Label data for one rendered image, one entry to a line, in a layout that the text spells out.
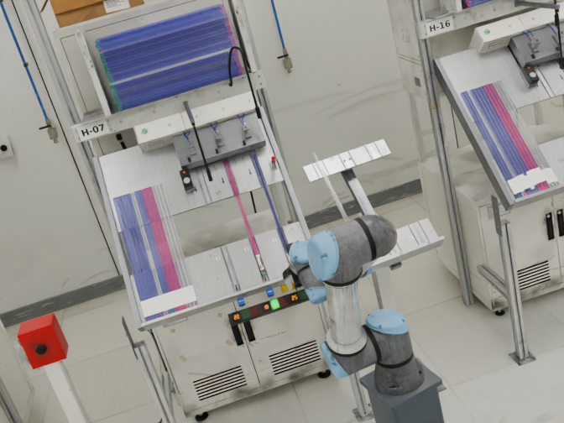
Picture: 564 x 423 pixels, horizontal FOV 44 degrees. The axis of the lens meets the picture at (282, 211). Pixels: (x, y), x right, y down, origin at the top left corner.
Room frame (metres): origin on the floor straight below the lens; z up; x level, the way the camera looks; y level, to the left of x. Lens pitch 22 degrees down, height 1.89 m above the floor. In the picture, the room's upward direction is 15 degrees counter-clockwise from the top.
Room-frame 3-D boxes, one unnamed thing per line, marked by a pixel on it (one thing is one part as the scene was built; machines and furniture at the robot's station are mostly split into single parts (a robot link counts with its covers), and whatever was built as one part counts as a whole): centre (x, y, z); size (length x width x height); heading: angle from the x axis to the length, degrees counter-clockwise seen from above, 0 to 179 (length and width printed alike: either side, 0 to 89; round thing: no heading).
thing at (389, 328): (1.73, -0.20, 0.72); 0.13 x 0.12 x 0.14; 104
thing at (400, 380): (1.73, -0.21, 0.60); 0.15 x 0.15 x 0.10
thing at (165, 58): (2.73, 0.26, 1.52); 0.51 x 0.13 x 0.27; 96
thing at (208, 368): (2.85, 0.33, 0.31); 0.70 x 0.65 x 0.62; 96
